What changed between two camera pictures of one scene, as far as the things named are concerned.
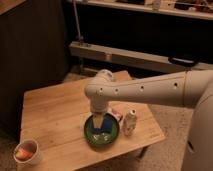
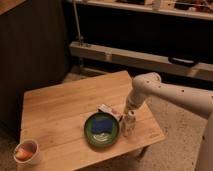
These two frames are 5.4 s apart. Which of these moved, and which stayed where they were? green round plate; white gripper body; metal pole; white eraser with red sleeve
Moved: white gripper body
Stayed: metal pole; green round plate; white eraser with red sleeve
